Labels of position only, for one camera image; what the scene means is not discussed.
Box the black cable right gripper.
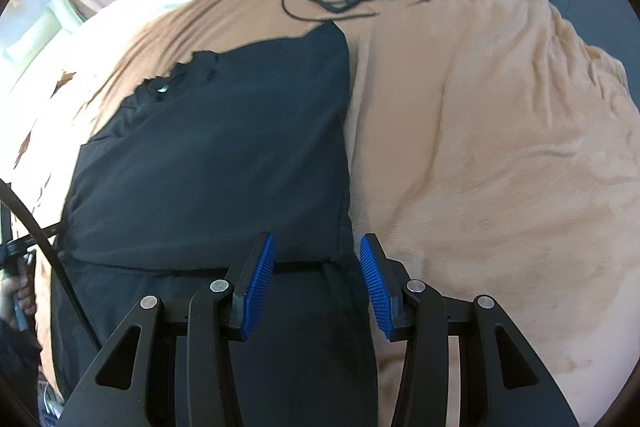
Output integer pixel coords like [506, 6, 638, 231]
[0, 178, 104, 353]

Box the cream padded headboard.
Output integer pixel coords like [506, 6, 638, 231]
[1, 0, 85, 82]

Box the black t-shirt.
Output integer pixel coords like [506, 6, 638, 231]
[58, 23, 378, 426]

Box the brown bed blanket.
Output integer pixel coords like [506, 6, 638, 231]
[11, 0, 639, 426]

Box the person's left hand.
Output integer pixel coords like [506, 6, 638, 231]
[1, 277, 37, 327]

